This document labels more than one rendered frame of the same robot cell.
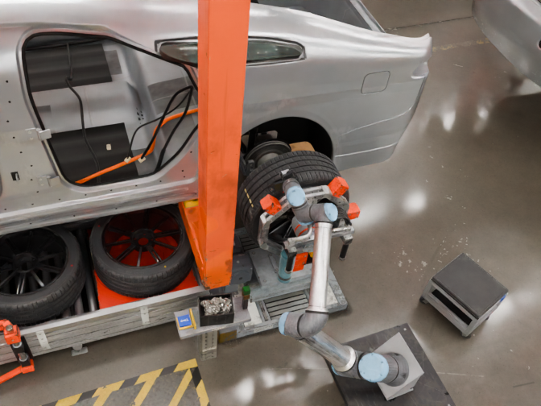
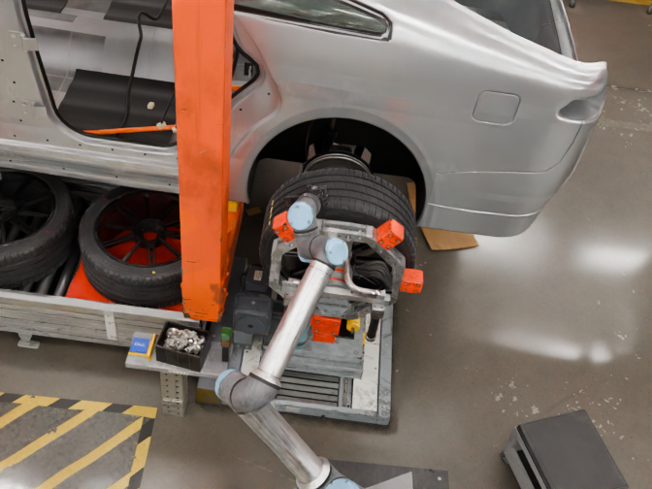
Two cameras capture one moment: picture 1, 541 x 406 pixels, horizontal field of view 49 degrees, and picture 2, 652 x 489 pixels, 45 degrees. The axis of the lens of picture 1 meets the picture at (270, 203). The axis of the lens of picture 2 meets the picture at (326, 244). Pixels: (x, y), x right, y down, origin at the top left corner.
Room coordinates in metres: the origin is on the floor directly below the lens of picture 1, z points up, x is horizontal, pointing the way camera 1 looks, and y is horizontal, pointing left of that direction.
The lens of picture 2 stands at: (0.29, -0.96, 3.30)
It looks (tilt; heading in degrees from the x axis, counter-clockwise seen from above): 47 degrees down; 23
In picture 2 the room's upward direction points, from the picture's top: 10 degrees clockwise
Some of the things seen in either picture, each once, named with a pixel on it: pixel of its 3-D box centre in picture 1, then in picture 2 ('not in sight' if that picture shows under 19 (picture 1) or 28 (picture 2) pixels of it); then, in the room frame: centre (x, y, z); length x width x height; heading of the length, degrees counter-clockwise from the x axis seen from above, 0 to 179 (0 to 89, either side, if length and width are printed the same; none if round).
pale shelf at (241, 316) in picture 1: (212, 316); (179, 355); (1.79, 0.25, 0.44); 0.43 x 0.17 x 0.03; 115
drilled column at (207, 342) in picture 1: (207, 336); (174, 382); (1.78, 0.28, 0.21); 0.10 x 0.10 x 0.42; 25
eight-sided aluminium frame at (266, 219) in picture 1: (303, 222); (336, 272); (2.26, -0.21, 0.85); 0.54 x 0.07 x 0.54; 115
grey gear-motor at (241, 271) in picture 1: (230, 258); (256, 299); (2.35, 0.21, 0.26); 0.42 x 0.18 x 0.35; 25
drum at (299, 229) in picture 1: (307, 232); (334, 285); (2.19, -0.24, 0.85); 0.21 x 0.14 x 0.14; 25
